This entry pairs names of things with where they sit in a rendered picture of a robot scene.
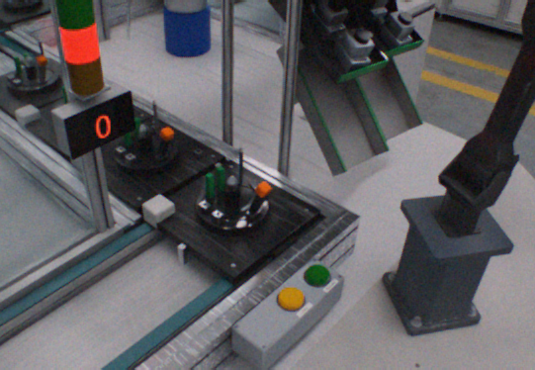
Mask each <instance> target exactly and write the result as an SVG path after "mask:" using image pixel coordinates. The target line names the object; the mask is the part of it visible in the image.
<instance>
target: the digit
mask: <svg viewBox="0 0 535 370"><path fill-rule="evenodd" d="M87 118H88V127H89V132H90V137H91V140H92V145H93V147H94V146H97V145H99V144H101V143H103V142H104V141H106V140H108V139H112V138H113V137H115V136H117V135H118V134H117V128H116V116H115V110H114V104H113V103H111V104H109V105H107V106H105V107H103V108H100V109H99V110H96V111H94V112H92V113H88V114H87Z"/></svg>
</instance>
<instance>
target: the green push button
mask: <svg viewBox="0 0 535 370"><path fill-rule="evenodd" d="M329 276H330V273H329V270H328V269H327V268H326V267H325V266H323V265H320V264H314V265H311V266H310V267H308V269H307V272H306V278H307V280H308V281H310V282H311V283H313V284H314V285H322V284H325V283H326V282H327V281H328V280H329Z"/></svg>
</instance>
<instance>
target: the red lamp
mask: <svg viewBox="0 0 535 370"><path fill-rule="evenodd" d="M60 29H61V31H60V34H61V38H62V42H63V51H64V55H65V59H66V60H67V62H72V63H78V64H82V63H88V62H91V61H94V60H96V59H97V58H98V57H99V56H100V54H101V53H100V49H99V44H98V33H97V27H96V23H95V24H94V25H93V26H92V27H91V28H89V29H86V30H82V31H68V30H65V29H62V28H60Z"/></svg>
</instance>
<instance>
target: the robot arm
mask: <svg viewBox="0 0 535 370"><path fill-rule="evenodd" d="M523 12H524V14H523V16H522V18H521V29H522V33H523V44H522V46H521V48H520V51H519V53H518V55H517V57H516V60H515V61H514V63H513V65H512V66H511V67H512V68H511V70H510V72H509V73H508V75H507V79H506V81H505V82H504V84H503V86H502V90H501V91H500V93H499V95H498V97H497V101H496V102H495V104H494V106H493V108H492V111H491V113H490V116H489V118H488V121H487V123H486V125H485V127H484V129H483V130H482V131H481V132H479V133H478V134H476V135H475V136H473V137H472V138H471V139H468V140H467V142H466V143H465V144H464V146H463V148H462V149H461V151H460V152H459V154H457V155H456V156H455V157H454V158H453V159H452V160H451V162H450V163H449V164H448V165H447V166H446V167H445V168H443V171H442V172H441V173H440V174H439V175H438V183H440V184H441V185H443V187H445V188H446V191H445V195H444V198H443V203H442V206H441V208H442V209H441V210H433V211H432V215H433V216H434V218H435V219H436V221H437V222H438V224H439V225H440V227H441V229H443V231H444V232H445V234H446V235H447V236H448V237H457V236H464V235H471V234H478V233H482V228H481V227H480V225H479V224H477V222H478V220H479V217H480V214H481V212H482V210H485V209H487V208H490V207H491V206H493V205H494V204H495V202H496V201H497V199H498V196H500V194H501V193H502V191H503V190H504V188H505V185H506V184H507V183H508V180H509V178H510V177H511V172H512V171H513V169H514V167H515V166H516V164H517V161H518V160H519V154H518V153H517V152H516V151H515V150H514V147H513V143H514V141H515V139H516V136H517V134H518V132H519V130H520V129H521V126H522V124H523V122H524V120H525V119H526V116H527V114H528V112H529V110H530V109H531V106H532V104H533V102H534V101H535V0H527V4H526V7H525V9H524V11H523Z"/></svg>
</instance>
